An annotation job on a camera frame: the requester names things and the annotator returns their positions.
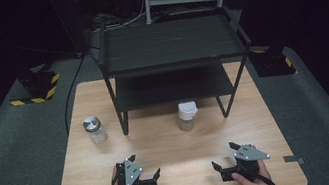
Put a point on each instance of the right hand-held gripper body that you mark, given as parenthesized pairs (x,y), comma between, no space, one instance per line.
(249,154)

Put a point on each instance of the black yellow striped base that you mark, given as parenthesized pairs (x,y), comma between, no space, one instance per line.
(39,86)
(270,63)

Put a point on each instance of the black two-tier rack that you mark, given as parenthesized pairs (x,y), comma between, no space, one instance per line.
(171,42)

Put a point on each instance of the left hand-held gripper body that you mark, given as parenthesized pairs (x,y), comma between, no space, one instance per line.
(131,174)

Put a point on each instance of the glass jar with metal lid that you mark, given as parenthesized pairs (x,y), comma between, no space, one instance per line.
(95,129)

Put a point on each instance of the grey tape strip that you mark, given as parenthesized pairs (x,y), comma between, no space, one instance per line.
(293,159)

